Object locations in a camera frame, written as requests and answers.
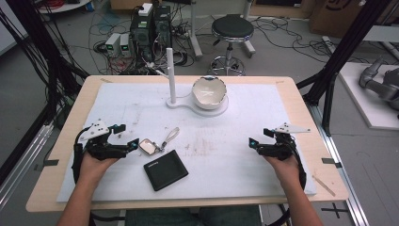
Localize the black computer tower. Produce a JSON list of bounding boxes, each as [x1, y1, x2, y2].
[[129, 8, 155, 63], [152, 4, 173, 57]]

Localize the black frame post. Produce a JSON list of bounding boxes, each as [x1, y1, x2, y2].
[[0, 0, 90, 186], [295, 0, 394, 137]]

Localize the black round stool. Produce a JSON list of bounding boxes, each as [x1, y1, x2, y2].
[[208, 13, 256, 77]]

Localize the white stand with post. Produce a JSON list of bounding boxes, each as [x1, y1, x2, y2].
[[165, 47, 230, 118]]

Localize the thin wooden stick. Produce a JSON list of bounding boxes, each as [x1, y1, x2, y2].
[[311, 174, 337, 198]]

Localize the white box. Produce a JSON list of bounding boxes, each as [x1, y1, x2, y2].
[[137, 2, 154, 17]]

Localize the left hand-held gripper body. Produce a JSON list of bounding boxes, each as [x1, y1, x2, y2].
[[74, 119, 133, 161]]

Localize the aluminium rail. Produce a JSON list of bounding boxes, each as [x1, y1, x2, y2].
[[0, 123, 55, 211], [307, 103, 371, 226]]

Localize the white foam mat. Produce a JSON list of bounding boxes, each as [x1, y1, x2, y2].
[[56, 81, 317, 203]]

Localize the person's left hand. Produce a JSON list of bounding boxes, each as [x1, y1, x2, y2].
[[77, 152, 120, 186]]

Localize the cardboard box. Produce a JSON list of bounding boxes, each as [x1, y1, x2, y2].
[[308, 0, 399, 40]]

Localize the person's right hand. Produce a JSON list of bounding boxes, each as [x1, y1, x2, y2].
[[263, 154, 301, 186]]

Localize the small mirror keychain with strap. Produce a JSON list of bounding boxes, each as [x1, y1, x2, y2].
[[137, 126, 182, 156]]

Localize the wooden table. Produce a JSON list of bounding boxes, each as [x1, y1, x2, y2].
[[24, 74, 350, 214]]

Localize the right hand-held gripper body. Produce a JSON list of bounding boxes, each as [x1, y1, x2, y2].
[[257, 121, 311, 161]]

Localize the white round table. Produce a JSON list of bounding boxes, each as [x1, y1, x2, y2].
[[36, 0, 92, 15]]

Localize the person's legs in jeans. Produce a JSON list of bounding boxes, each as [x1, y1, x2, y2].
[[124, 204, 262, 226]]

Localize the white platform board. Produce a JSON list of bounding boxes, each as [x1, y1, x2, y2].
[[338, 61, 399, 132]]

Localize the white shell-shaped bowl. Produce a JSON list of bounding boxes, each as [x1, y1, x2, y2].
[[191, 75, 228, 111]]

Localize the black wallet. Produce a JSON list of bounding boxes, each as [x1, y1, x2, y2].
[[143, 149, 190, 192]]

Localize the grey power supply unit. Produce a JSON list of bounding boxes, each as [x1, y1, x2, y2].
[[104, 32, 122, 58], [119, 33, 132, 58]]

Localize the black tape strip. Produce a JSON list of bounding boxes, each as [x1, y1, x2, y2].
[[33, 158, 60, 172], [321, 157, 343, 170]]

